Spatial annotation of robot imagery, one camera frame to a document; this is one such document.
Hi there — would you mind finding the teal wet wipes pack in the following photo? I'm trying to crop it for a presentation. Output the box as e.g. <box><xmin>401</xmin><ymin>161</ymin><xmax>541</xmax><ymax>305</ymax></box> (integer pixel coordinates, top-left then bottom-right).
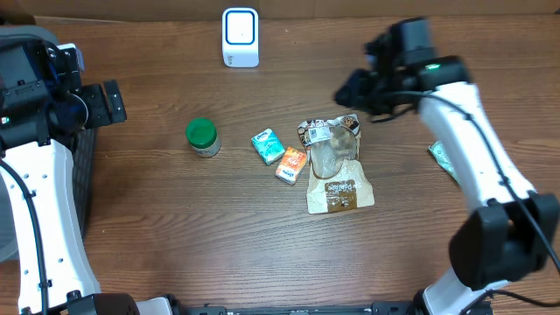
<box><xmin>429</xmin><ymin>141</ymin><xmax>459</xmax><ymax>183</ymax></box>

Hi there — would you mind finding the brown white snack pouch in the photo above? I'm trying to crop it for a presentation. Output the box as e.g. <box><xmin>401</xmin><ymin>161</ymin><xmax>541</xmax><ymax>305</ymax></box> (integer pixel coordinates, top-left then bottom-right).
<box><xmin>297</xmin><ymin>114</ymin><xmax>375</xmax><ymax>214</ymax></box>

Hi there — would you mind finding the orange Kleenex tissue pack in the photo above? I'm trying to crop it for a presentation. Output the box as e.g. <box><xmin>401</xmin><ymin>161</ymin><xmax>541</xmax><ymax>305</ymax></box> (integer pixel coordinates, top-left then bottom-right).
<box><xmin>275</xmin><ymin>146</ymin><xmax>307</xmax><ymax>185</ymax></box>

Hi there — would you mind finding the green lid jar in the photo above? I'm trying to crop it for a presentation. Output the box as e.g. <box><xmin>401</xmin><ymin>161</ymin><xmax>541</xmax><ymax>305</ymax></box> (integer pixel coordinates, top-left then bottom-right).
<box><xmin>185</xmin><ymin>117</ymin><xmax>221</xmax><ymax>158</ymax></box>

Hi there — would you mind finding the teal Kleenex tissue pack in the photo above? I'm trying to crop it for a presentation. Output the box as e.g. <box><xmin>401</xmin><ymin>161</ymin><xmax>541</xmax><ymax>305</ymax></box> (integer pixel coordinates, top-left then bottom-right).
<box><xmin>251</xmin><ymin>129</ymin><xmax>285</xmax><ymax>165</ymax></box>

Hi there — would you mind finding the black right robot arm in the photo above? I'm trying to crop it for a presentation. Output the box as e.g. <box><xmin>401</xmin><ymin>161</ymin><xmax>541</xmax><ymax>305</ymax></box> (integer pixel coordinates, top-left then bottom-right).
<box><xmin>334</xmin><ymin>17</ymin><xmax>559</xmax><ymax>314</ymax></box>

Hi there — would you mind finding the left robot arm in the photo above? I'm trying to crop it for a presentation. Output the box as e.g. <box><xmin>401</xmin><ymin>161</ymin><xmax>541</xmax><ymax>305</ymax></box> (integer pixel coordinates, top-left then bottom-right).
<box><xmin>1</xmin><ymin>31</ymin><xmax>174</xmax><ymax>314</ymax></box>

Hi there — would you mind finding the white barcode scanner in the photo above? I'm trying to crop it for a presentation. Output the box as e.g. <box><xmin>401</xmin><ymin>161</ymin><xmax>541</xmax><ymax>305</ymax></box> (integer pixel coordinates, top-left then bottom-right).
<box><xmin>221</xmin><ymin>7</ymin><xmax>260</xmax><ymax>68</ymax></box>

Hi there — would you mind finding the grey plastic mesh basket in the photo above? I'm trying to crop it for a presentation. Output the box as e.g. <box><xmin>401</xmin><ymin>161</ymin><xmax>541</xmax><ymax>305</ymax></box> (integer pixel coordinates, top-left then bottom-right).
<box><xmin>1</xmin><ymin>25</ymin><xmax>97</xmax><ymax>263</ymax></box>

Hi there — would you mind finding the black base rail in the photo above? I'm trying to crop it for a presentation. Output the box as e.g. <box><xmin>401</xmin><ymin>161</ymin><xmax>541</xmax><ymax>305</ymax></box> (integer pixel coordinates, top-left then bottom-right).
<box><xmin>178</xmin><ymin>301</ymin><xmax>410</xmax><ymax>315</ymax></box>

